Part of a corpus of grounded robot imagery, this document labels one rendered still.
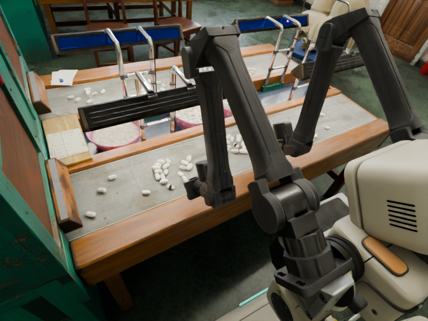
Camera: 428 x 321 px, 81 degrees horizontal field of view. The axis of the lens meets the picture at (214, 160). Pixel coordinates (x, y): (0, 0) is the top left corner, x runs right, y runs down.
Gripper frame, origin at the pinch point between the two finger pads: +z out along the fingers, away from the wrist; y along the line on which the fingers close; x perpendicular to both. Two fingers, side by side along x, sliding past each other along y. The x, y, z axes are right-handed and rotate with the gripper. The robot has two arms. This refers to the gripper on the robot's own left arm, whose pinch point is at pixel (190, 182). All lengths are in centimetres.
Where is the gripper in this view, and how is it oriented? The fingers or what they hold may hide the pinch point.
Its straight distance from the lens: 96.1
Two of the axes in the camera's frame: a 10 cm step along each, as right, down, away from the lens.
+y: -8.5, 3.1, -4.2
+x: 2.5, 9.5, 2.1
